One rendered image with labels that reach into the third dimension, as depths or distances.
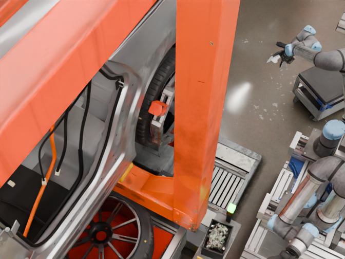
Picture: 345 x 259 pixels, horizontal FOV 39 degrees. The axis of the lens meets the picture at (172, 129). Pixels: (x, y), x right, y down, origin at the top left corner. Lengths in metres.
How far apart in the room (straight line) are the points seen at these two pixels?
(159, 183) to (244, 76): 1.79
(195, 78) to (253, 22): 3.12
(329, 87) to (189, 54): 2.45
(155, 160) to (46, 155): 0.91
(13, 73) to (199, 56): 0.96
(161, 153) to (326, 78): 1.46
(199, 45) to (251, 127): 2.48
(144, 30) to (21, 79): 1.61
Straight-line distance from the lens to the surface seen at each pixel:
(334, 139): 2.95
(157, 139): 3.07
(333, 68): 2.86
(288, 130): 4.15
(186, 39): 1.69
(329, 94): 4.02
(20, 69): 0.87
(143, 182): 3.03
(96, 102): 2.84
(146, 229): 3.09
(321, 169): 2.33
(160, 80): 2.85
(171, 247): 3.17
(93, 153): 2.79
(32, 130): 0.88
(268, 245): 3.43
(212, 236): 3.01
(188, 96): 1.92
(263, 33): 4.82
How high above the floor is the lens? 3.37
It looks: 57 degrees down
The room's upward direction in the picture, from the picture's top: 1 degrees clockwise
